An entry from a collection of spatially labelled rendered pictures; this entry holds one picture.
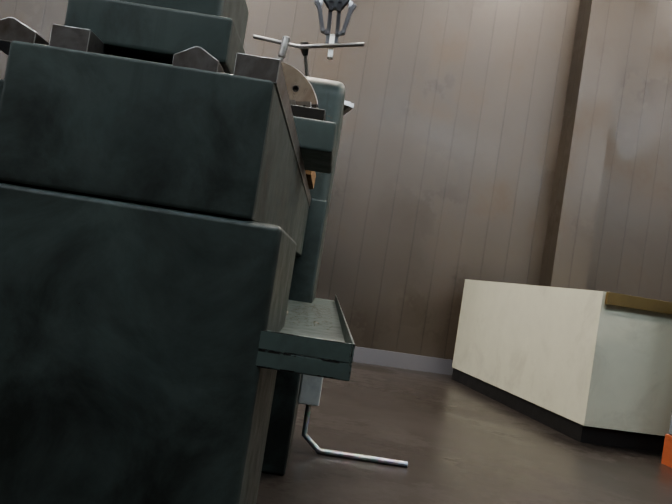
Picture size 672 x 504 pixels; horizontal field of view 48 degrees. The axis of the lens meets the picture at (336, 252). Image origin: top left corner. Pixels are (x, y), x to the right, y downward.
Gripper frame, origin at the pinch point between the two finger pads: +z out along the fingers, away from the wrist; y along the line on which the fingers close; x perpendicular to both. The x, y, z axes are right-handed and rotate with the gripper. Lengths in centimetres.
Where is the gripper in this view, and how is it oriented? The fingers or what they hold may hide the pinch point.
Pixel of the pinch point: (331, 46)
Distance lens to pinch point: 233.6
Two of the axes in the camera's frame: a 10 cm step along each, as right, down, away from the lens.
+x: -0.3, -0.3, 10.0
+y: 10.0, 0.9, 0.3
